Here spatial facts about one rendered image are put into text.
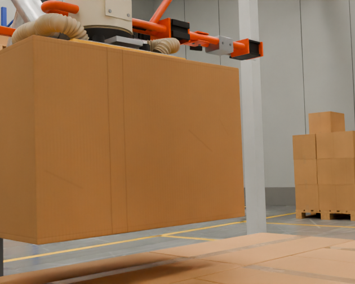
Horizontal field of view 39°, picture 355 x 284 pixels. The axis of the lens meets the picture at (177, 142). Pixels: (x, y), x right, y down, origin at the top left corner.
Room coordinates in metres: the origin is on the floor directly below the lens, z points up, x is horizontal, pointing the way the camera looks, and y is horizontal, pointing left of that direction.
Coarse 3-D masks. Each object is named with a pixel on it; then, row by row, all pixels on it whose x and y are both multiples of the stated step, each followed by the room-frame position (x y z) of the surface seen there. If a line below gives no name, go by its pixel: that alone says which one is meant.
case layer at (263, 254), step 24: (216, 240) 1.85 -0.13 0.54; (240, 240) 1.83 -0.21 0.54; (264, 240) 1.82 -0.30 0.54; (288, 240) 1.80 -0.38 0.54; (312, 240) 1.78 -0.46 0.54; (336, 240) 1.76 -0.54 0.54; (72, 264) 1.44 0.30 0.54; (96, 264) 1.43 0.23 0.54; (120, 264) 1.42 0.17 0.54; (144, 264) 1.40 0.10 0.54; (168, 264) 1.39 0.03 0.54; (192, 264) 1.38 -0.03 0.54; (216, 264) 1.37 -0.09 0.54; (240, 264) 1.37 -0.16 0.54; (264, 264) 1.35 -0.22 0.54; (288, 264) 1.34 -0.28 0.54; (312, 264) 1.33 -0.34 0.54; (336, 264) 1.32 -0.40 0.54
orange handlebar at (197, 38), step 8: (48, 8) 1.17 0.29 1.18; (56, 8) 1.17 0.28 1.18; (64, 8) 1.18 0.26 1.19; (72, 8) 1.20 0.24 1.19; (136, 24) 1.34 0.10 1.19; (144, 24) 1.35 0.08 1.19; (152, 24) 1.37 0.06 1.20; (160, 24) 1.40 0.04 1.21; (0, 32) 1.36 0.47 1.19; (8, 32) 1.38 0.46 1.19; (136, 32) 1.40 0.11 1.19; (144, 32) 1.41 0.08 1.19; (152, 32) 1.43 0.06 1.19; (160, 32) 1.41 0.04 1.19; (192, 32) 1.48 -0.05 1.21; (200, 32) 1.50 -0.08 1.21; (192, 40) 1.54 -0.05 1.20; (200, 40) 1.50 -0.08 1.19; (208, 40) 1.53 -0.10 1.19; (216, 40) 1.55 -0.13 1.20; (240, 48) 1.64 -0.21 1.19
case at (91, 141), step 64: (0, 64) 1.07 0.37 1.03; (64, 64) 1.00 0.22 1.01; (128, 64) 1.11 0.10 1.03; (192, 64) 1.24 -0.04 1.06; (0, 128) 1.07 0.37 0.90; (64, 128) 1.00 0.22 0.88; (128, 128) 1.11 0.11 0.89; (192, 128) 1.24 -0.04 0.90; (0, 192) 1.08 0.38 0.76; (64, 192) 1.00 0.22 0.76; (128, 192) 1.10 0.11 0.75; (192, 192) 1.23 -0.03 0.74
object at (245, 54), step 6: (240, 42) 1.66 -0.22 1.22; (246, 42) 1.64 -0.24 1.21; (252, 42) 1.67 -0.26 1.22; (258, 42) 1.69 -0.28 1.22; (246, 48) 1.65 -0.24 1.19; (252, 48) 1.68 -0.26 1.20; (258, 48) 1.70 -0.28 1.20; (234, 54) 1.68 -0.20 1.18; (240, 54) 1.67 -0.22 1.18; (246, 54) 1.66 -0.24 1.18; (252, 54) 1.67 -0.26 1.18; (258, 54) 1.69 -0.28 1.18
